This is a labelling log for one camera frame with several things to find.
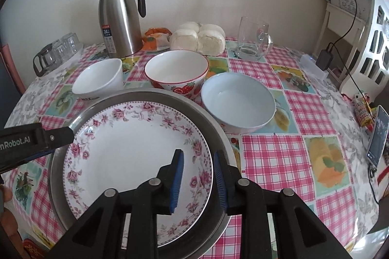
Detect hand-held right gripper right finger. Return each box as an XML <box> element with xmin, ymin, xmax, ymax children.
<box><xmin>213</xmin><ymin>150</ymin><xmax>338</xmax><ymax>259</ymax></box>

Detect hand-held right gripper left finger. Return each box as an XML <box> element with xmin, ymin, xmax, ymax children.
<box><xmin>53</xmin><ymin>149</ymin><xmax>185</xmax><ymax>259</ymax></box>

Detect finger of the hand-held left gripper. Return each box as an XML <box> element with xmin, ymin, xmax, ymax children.
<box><xmin>18</xmin><ymin>148</ymin><xmax>58</xmax><ymax>165</ymax></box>
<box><xmin>43</xmin><ymin>125</ymin><xmax>76</xmax><ymax>153</ymax></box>

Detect round stainless steel plate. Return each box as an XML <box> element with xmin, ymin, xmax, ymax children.
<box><xmin>48</xmin><ymin>88</ymin><xmax>240</xmax><ymax>259</ymax></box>

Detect pink floral round plate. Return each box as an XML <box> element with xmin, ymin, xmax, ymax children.
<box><xmin>63</xmin><ymin>101</ymin><xmax>213</xmax><ymax>247</ymax></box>

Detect white square bowl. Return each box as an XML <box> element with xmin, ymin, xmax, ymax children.
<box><xmin>72</xmin><ymin>58</ymin><xmax>124</xmax><ymax>95</ymax></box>

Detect light blue round bowl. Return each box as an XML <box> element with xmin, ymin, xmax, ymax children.
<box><xmin>201</xmin><ymin>73</ymin><xmax>277</xmax><ymax>134</ymax></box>

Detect strawberry print bowl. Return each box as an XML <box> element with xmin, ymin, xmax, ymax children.
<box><xmin>144</xmin><ymin>50</ymin><xmax>210</xmax><ymax>101</ymax></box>

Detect small clear glass cup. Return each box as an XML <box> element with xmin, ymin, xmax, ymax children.
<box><xmin>50</xmin><ymin>39</ymin><xmax>69</xmax><ymax>63</ymax></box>
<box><xmin>62</xmin><ymin>32</ymin><xmax>84</xmax><ymax>54</ymax></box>

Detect red cloth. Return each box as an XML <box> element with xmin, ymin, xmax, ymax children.
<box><xmin>23</xmin><ymin>238</ymin><xmax>49</xmax><ymax>259</ymax></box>

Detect stainless steel thermos jug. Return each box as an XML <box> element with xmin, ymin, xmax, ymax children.
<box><xmin>98</xmin><ymin>0</ymin><xmax>146</xmax><ymax>59</ymax></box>

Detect orange snack bag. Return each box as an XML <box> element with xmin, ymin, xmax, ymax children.
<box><xmin>142</xmin><ymin>27</ymin><xmax>172</xmax><ymax>52</ymax></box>

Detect bag of white steamed buns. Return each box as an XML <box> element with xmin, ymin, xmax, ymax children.
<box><xmin>168</xmin><ymin>21</ymin><xmax>226</xmax><ymax>57</ymax></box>

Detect clear glass mug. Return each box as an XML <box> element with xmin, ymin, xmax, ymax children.
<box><xmin>235</xmin><ymin>16</ymin><xmax>274</xmax><ymax>61</ymax></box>

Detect white power strip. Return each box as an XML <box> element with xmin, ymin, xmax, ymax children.
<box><xmin>298</xmin><ymin>54</ymin><xmax>329</xmax><ymax>80</ymax></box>

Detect colourful snack packets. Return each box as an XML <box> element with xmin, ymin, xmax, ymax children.
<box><xmin>353</xmin><ymin>93</ymin><xmax>376</xmax><ymax>129</ymax></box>

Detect black charger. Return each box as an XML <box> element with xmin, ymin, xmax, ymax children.
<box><xmin>315</xmin><ymin>45</ymin><xmax>333</xmax><ymax>70</ymax></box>

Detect smartphone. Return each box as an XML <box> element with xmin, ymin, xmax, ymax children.
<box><xmin>366</xmin><ymin>105</ymin><xmax>389</xmax><ymax>167</ymax></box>

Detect white shelf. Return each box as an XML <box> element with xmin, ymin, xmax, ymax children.
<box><xmin>313</xmin><ymin>0</ymin><xmax>389</xmax><ymax>95</ymax></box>

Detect glass teapot with black handle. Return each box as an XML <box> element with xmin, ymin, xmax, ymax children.
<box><xmin>33</xmin><ymin>44</ymin><xmax>61</xmax><ymax>77</ymax></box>

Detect black cable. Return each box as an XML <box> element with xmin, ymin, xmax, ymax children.
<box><xmin>345</xmin><ymin>69</ymin><xmax>382</xmax><ymax>205</ymax></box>
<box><xmin>327</xmin><ymin>0</ymin><xmax>370</xmax><ymax>53</ymax></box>

